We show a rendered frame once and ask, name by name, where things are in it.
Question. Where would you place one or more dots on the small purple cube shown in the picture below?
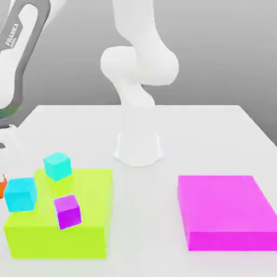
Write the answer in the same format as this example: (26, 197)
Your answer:
(68, 213)

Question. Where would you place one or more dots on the large magenta box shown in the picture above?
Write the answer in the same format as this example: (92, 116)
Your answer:
(223, 205)

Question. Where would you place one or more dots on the large lime box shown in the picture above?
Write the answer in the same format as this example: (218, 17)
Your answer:
(86, 205)

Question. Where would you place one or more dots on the small cyan cube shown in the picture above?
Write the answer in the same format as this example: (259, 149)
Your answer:
(20, 194)

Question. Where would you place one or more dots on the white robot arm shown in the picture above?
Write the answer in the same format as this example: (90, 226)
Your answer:
(138, 65)

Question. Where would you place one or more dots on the small teal cube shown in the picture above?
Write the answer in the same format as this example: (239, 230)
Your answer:
(58, 165)

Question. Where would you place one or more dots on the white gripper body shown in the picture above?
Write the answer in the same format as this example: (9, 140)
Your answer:
(8, 140)

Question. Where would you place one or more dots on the small orange cube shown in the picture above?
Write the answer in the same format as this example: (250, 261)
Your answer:
(2, 190)

